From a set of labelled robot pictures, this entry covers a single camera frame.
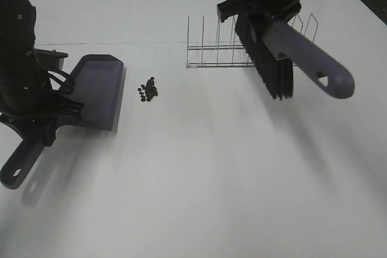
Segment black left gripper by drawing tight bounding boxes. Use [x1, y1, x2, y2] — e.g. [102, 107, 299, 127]
[0, 48, 85, 147]

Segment grey hand brush black bristles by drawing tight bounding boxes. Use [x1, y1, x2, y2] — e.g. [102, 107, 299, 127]
[234, 13, 355, 101]

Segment grey plastic dustpan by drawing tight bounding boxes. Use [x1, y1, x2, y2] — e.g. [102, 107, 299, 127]
[1, 54, 124, 190]

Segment pile of coffee beans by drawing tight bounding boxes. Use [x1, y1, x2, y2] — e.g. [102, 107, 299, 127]
[137, 76, 158, 102]

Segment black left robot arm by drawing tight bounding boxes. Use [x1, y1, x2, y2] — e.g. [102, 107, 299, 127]
[1, 0, 84, 146]

